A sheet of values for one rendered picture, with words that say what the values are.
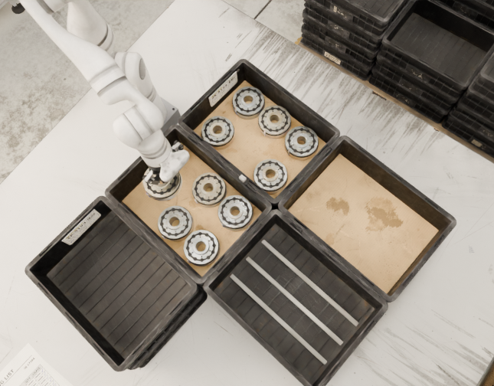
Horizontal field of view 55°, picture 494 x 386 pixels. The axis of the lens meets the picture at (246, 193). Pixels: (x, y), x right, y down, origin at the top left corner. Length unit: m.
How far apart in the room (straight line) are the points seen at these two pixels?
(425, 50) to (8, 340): 1.97
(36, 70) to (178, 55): 1.25
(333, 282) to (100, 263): 0.68
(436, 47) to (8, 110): 2.17
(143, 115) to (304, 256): 0.65
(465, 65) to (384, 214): 1.04
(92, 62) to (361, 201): 0.85
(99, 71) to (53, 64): 1.91
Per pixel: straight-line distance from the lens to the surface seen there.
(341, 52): 2.36
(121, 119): 1.01
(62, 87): 2.81
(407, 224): 1.46
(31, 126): 2.77
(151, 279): 1.42
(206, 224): 1.42
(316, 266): 1.39
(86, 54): 1.02
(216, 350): 1.50
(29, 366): 1.67
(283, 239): 1.40
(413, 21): 2.38
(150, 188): 1.30
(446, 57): 2.31
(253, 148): 1.49
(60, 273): 1.52
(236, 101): 1.54
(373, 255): 1.42
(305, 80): 1.76
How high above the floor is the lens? 2.19
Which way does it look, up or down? 71 degrees down
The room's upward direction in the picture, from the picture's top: 10 degrees counter-clockwise
